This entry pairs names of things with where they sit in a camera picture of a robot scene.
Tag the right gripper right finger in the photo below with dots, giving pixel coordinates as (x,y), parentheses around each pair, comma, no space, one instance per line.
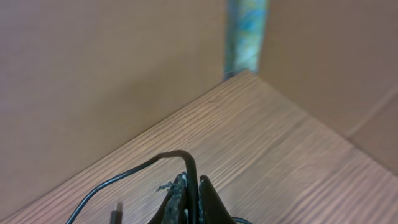
(212,209)

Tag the cardboard side wall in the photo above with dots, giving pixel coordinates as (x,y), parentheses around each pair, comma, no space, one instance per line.
(337,59)

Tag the cardboard back wall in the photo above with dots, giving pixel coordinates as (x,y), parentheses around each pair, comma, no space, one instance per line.
(80,78)

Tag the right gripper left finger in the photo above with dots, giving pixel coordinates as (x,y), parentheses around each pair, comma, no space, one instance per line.
(173,208)

